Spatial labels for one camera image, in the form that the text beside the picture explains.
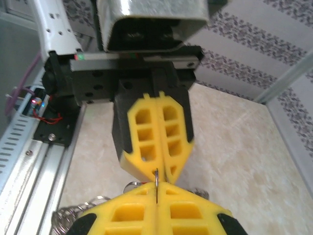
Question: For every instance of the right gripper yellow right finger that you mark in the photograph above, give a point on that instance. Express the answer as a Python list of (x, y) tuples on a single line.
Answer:
[(195, 220)]

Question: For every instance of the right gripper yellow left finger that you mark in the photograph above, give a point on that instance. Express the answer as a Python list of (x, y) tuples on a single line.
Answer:
[(117, 220)]

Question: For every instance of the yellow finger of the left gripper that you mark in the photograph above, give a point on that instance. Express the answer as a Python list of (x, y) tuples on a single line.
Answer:
[(183, 151), (132, 161)]

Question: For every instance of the metal disc with key rings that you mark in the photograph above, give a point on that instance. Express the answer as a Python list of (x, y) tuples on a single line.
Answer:
[(129, 188)]

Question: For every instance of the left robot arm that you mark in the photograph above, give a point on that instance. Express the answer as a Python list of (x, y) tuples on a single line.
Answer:
[(56, 24)]

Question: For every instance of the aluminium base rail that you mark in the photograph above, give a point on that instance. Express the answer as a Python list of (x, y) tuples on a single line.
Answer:
[(36, 183)]

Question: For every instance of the aluminium corner post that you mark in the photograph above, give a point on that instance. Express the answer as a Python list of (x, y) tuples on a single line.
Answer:
[(283, 80)]

